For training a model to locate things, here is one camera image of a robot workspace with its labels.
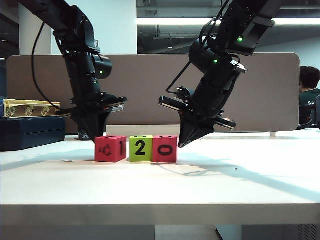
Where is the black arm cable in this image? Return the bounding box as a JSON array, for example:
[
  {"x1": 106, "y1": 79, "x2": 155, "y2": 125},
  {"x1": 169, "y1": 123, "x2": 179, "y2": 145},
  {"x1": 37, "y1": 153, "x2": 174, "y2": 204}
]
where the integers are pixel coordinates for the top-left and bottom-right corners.
[
  {"x1": 165, "y1": 61, "x2": 193, "y2": 97},
  {"x1": 31, "y1": 21, "x2": 74, "y2": 113}
]

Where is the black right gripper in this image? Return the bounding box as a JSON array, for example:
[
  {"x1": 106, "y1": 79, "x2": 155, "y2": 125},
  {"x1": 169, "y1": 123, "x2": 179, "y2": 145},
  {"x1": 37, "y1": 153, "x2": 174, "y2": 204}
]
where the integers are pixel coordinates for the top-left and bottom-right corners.
[{"x1": 158, "y1": 95, "x2": 238, "y2": 149}]

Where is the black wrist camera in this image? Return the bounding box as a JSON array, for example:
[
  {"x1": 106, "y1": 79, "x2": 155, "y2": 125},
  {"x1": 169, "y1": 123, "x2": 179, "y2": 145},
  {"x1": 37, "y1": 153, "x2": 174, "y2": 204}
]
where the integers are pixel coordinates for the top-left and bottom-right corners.
[
  {"x1": 174, "y1": 85, "x2": 194, "y2": 100},
  {"x1": 101, "y1": 94, "x2": 129, "y2": 107}
]

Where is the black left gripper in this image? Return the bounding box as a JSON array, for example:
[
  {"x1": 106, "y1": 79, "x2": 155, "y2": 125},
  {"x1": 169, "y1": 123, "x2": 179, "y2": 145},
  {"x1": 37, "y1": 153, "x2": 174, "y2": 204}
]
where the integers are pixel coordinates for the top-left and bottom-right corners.
[{"x1": 59, "y1": 93, "x2": 125, "y2": 145}]

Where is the grey table leg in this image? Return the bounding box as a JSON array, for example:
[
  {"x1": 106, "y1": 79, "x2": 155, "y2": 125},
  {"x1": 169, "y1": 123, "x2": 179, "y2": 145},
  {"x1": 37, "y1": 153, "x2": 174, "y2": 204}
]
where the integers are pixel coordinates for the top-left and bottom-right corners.
[{"x1": 215, "y1": 224, "x2": 242, "y2": 240}]

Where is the seated person dark shirt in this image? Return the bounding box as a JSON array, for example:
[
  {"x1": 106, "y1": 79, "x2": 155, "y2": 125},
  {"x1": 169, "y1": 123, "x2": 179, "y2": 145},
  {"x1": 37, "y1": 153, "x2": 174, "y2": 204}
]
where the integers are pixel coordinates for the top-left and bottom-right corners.
[{"x1": 298, "y1": 65, "x2": 320, "y2": 126}]

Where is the red foam block O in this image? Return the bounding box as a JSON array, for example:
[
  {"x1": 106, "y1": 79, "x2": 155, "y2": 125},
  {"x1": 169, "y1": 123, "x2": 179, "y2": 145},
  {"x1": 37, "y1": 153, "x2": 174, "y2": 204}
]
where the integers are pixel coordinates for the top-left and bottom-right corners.
[{"x1": 152, "y1": 135, "x2": 179, "y2": 164}]

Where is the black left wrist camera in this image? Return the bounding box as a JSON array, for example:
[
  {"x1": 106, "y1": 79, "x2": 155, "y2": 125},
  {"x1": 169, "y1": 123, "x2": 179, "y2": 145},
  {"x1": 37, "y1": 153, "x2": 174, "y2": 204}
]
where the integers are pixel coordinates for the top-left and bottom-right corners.
[{"x1": 101, "y1": 94, "x2": 129, "y2": 107}]

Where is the green foam block 2 H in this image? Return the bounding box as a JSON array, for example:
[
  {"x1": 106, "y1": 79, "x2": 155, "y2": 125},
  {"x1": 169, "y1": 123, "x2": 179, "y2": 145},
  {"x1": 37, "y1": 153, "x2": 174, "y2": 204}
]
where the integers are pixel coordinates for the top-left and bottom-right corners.
[{"x1": 128, "y1": 135, "x2": 154, "y2": 163}]

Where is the dark perforated under-desk panel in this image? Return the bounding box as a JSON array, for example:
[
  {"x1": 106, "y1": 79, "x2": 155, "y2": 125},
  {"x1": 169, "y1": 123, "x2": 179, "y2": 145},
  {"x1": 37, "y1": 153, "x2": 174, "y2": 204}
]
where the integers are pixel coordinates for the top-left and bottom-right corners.
[{"x1": 241, "y1": 224, "x2": 320, "y2": 240}]

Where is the black mug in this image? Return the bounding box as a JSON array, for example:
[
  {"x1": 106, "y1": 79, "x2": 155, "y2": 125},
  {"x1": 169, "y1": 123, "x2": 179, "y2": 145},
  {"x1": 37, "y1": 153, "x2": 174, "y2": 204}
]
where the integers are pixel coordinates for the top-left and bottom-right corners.
[{"x1": 78, "y1": 126, "x2": 97, "y2": 142}]

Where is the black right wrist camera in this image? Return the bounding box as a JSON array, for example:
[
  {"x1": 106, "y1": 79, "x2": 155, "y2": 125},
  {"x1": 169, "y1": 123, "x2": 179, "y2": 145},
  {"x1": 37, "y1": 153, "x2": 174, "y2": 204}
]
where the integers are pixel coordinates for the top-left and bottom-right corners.
[{"x1": 174, "y1": 85, "x2": 194, "y2": 100}]

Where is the yellow brown printed cardboard box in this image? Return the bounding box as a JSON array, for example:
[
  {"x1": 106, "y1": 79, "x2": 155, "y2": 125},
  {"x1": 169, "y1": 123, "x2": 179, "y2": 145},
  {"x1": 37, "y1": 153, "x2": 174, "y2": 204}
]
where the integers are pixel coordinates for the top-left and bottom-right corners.
[{"x1": 0, "y1": 99, "x2": 62, "y2": 119}]

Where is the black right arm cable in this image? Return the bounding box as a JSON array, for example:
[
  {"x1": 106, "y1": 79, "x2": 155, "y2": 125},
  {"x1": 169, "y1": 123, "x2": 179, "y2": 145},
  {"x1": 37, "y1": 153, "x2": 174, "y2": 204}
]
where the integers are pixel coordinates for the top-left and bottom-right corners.
[{"x1": 165, "y1": 61, "x2": 193, "y2": 97}]

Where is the red foam block T Y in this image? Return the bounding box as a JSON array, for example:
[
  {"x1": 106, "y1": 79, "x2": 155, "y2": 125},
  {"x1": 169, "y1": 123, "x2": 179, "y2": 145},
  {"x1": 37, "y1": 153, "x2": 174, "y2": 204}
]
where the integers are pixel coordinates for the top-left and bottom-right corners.
[{"x1": 94, "y1": 135, "x2": 127, "y2": 163}]

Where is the dark plain under-desk panel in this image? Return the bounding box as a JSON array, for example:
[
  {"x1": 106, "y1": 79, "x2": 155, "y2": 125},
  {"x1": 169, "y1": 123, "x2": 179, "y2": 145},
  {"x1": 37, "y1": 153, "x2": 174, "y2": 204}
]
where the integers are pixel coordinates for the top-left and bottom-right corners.
[{"x1": 0, "y1": 224, "x2": 155, "y2": 240}]

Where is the black office chair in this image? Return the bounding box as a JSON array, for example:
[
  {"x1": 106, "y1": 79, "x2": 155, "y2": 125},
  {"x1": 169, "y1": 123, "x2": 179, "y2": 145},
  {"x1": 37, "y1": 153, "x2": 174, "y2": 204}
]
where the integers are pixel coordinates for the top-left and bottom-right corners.
[{"x1": 298, "y1": 94, "x2": 320, "y2": 131}]

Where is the dark blue plastic case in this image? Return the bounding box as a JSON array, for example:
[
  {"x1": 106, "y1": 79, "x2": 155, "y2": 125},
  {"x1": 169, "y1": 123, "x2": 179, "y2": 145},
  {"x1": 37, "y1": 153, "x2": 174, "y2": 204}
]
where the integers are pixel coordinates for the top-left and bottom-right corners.
[{"x1": 0, "y1": 116, "x2": 67, "y2": 153}]

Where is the brown desk divider panel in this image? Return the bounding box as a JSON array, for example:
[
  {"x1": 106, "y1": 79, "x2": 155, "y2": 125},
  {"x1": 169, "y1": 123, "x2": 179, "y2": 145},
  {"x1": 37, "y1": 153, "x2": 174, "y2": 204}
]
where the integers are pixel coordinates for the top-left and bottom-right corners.
[{"x1": 6, "y1": 52, "x2": 300, "y2": 133}]

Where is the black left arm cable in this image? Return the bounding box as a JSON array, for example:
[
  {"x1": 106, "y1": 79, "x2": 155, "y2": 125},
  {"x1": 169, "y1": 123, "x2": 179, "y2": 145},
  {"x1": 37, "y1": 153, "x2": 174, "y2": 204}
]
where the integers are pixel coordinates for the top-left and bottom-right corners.
[{"x1": 31, "y1": 21, "x2": 74, "y2": 113}]

